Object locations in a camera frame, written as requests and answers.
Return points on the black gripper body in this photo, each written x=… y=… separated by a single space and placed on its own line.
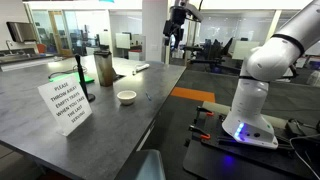
x=174 y=20

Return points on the blue clear ballpoint pen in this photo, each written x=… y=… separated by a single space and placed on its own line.
x=148 y=96

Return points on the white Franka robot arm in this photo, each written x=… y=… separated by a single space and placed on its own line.
x=256 y=96

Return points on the black office chair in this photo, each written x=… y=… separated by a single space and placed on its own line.
x=216 y=53

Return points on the white whiteboard panel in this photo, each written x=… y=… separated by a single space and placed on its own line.
x=122 y=41

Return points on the tall steel container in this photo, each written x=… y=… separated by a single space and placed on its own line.
x=104 y=68

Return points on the small white bowl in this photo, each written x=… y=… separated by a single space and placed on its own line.
x=126 y=97

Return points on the black orange clamp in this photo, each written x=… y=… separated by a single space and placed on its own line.
x=199 y=132
x=204 y=112

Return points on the black pole stand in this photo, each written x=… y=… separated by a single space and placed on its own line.
x=82 y=78

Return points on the green flat tray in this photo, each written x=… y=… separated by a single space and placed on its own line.
x=68 y=78

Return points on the white printed paper sign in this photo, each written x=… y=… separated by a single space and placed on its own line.
x=65 y=105

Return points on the grey padded chair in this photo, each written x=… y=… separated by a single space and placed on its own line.
x=143 y=165

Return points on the black paper towel dispenser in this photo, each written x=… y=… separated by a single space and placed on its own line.
x=21 y=31

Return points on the black power brick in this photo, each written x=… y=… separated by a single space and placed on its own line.
x=298 y=128

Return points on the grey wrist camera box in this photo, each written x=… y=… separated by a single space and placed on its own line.
x=193 y=12

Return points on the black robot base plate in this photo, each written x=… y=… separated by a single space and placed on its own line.
x=213 y=160

